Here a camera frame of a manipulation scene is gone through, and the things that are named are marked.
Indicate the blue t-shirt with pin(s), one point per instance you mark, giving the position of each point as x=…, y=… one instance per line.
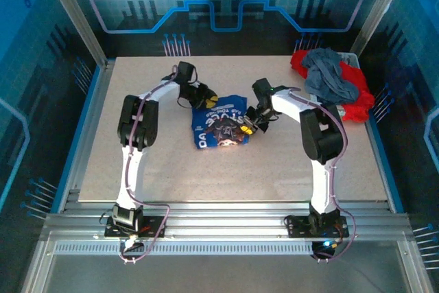
x=219, y=125

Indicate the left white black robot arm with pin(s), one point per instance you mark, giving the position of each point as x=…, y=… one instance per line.
x=132, y=169

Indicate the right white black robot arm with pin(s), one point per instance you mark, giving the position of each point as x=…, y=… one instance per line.
x=322, y=183

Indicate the grey t-shirt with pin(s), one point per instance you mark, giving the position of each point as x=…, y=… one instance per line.
x=326, y=70

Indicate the red t-shirt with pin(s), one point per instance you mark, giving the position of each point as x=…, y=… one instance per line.
x=356, y=80

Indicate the small black electronics module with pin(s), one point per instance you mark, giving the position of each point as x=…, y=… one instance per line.
x=324, y=249

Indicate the grey metal sheet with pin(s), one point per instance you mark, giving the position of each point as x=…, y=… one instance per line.
x=223, y=276

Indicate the aluminium side rail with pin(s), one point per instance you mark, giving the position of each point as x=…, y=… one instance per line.
x=380, y=176
x=101, y=80

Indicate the aluminium mounting rail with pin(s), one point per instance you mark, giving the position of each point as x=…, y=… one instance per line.
x=223, y=224

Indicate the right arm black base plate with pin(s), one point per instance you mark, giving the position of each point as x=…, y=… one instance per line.
x=298, y=229

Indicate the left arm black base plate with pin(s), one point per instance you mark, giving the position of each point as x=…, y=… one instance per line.
x=151, y=233

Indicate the aluminium frame post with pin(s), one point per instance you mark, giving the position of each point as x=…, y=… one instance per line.
x=380, y=8
x=73, y=15

